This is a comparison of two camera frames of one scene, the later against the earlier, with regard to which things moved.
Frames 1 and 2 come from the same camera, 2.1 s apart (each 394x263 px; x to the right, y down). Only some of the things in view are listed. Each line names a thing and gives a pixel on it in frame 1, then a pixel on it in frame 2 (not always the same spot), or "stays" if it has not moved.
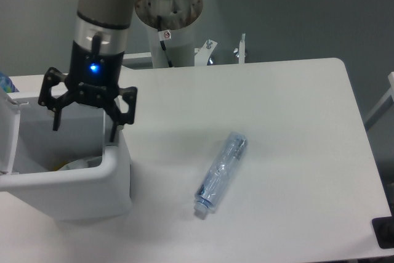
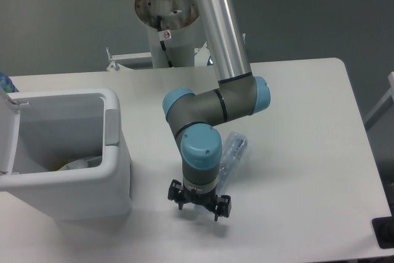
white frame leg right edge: x=384 y=105 stays
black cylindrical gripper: x=96 y=76 → x=200 y=196
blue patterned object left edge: x=7 y=84 stays
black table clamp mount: x=383 y=229 stays
